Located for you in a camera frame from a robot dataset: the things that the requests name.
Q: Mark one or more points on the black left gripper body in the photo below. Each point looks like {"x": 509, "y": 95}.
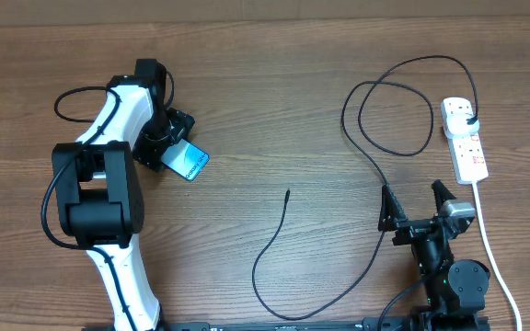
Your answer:
{"x": 167, "y": 129}

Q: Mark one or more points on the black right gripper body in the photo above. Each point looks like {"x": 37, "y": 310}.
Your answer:
{"x": 410, "y": 228}

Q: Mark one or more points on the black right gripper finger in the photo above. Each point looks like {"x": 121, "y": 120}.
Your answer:
{"x": 391, "y": 211}
{"x": 442, "y": 197}

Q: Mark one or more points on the blue screen smartphone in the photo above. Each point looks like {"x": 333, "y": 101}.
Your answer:
{"x": 185, "y": 159}

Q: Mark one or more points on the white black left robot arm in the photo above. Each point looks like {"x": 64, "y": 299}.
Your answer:
{"x": 99, "y": 197}

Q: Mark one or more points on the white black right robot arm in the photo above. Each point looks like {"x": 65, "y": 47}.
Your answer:
{"x": 455, "y": 289}

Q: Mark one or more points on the white charger adapter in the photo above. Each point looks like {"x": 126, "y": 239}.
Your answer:
{"x": 458, "y": 125}

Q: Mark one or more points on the white power strip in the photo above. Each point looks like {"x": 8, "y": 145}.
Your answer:
{"x": 467, "y": 153}

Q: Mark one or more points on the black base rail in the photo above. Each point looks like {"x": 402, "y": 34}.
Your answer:
{"x": 367, "y": 324}

